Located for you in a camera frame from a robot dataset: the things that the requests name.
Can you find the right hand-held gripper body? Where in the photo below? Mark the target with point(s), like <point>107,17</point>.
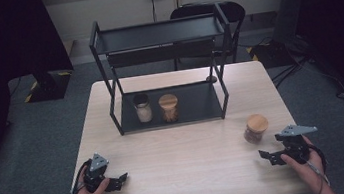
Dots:
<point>296,148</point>

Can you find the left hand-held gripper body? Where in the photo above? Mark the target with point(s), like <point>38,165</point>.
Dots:
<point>96,165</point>

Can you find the black metal shelf rack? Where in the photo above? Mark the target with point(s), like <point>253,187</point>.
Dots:
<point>194,104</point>

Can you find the glass jar with cinnamon sticks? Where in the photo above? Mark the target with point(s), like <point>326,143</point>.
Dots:
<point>168,102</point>

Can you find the person's right hand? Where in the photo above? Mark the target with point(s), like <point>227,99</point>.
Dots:
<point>312,172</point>

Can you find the wooden-lidded jar with dark spice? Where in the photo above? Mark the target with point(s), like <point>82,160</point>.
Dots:
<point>256,124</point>

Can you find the black-lidded jar with white grains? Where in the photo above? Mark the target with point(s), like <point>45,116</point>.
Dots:
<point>144,112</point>

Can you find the black stand base striped tape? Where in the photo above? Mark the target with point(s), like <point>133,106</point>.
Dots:
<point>51,87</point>

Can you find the small dark round disc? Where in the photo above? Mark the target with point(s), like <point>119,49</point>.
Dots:
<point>211,79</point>

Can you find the black floor box striped tape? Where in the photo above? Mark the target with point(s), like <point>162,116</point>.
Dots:
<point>272,53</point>

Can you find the black chair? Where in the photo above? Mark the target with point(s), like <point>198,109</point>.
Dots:
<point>232,10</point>

